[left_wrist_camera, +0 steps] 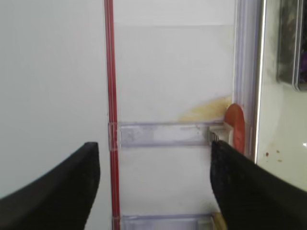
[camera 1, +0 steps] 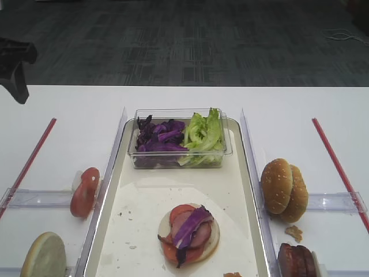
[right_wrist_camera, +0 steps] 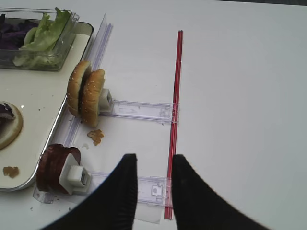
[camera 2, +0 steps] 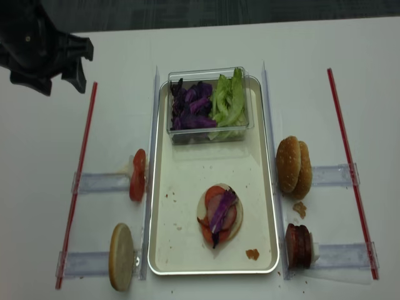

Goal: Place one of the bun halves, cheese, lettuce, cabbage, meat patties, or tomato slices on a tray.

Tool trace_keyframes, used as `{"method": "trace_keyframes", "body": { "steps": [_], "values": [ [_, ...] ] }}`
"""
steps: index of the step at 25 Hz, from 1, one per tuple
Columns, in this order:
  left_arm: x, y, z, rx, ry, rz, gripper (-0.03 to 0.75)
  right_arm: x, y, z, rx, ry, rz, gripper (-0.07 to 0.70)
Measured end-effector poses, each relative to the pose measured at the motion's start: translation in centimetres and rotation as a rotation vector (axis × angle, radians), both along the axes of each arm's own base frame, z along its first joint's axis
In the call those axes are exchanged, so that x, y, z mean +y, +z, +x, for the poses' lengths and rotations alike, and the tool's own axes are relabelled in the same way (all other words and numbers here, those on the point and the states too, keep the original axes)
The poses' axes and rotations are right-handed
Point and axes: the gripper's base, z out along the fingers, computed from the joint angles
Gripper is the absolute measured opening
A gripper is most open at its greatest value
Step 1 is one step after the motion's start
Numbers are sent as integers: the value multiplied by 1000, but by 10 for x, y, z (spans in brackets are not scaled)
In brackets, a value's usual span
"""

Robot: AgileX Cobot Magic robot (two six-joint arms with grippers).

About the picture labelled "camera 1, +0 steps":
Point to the clear plastic salad container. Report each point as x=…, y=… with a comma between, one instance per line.
x=179, y=114

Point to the green lettuce leaves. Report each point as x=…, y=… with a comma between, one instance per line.
x=201, y=135

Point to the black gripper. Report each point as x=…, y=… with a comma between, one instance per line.
x=13, y=54

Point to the red tape strip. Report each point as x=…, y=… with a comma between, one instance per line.
x=340, y=170
x=31, y=161

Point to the rear upright tomato slice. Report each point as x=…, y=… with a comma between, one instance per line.
x=90, y=178

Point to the tomato slice on bun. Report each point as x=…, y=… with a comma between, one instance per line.
x=178, y=216

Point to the purple cabbage leaf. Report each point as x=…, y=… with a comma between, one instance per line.
x=183, y=237

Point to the bottom bun slice on tray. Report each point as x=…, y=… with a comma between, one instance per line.
x=188, y=234

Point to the front sesame bun top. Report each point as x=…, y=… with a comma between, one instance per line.
x=276, y=182

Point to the purple cabbage pile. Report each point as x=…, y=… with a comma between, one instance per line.
x=164, y=137

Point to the right long clear divider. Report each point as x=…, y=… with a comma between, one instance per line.
x=270, y=257

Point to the left red tape strip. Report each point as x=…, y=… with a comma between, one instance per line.
x=31, y=161

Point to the stack of meat patties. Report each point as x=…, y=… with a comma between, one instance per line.
x=296, y=261

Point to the sesame bun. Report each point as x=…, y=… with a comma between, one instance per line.
x=276, y=182
x=298, y=196

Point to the upper left clear holder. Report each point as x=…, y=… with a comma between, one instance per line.
x=26, y=198

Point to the bread crumb on table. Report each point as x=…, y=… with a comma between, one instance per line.
x=294, y=232

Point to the cream metal tray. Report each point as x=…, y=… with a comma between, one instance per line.
x=126, y=241

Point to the upper right clear holder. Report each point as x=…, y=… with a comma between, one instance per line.
x=334, y=202

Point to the clear holder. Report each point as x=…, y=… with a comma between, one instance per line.
x=334, y=202
x=26, y=198

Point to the rear sesame bun top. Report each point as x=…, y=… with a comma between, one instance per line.
x=298, y=196

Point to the left long clear divider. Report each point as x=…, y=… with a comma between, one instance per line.
x=106, y=179

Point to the long clear divider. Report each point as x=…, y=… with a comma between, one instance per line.
x=270, y=257
x=106, y=179

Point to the round ham slice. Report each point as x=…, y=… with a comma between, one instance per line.
x=207, y=234

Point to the right red tape strip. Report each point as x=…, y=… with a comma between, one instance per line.
x=340, y=170

